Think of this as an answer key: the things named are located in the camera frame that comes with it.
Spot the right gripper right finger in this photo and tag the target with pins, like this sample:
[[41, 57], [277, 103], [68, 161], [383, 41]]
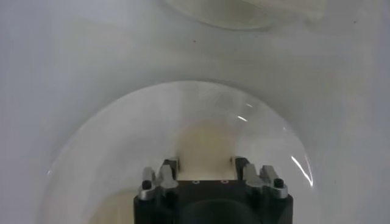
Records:
[[253, 178]]

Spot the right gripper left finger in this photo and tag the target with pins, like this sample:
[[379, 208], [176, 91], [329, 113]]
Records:
[[166, 179]]

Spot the white round plate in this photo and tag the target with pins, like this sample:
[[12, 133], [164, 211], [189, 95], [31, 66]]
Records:
[[122, 137]]

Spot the cream electric cooker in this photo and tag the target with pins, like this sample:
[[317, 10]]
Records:
[[228, 12]]

